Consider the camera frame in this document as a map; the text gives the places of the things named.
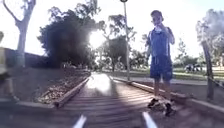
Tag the wooden plank boardwalk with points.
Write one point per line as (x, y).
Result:
(106, 100)

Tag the wooden boardwalk edge beam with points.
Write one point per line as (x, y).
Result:
(71, 93)
(146, 88)

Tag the person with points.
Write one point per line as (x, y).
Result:
(3, 66)
(160, 50)

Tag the large dark leafy tree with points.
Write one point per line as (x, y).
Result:
(68, 40)

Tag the robot's own part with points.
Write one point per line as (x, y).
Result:
(80, 121)
(149, 120)

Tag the grass lawn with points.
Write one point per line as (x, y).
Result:
(186, 74)

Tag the vehicle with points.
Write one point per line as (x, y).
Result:
(193, 68)

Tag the pale bare tree trunk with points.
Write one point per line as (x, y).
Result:
(21, 36)

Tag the tall lamp post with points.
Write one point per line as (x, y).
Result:
(126, 40)

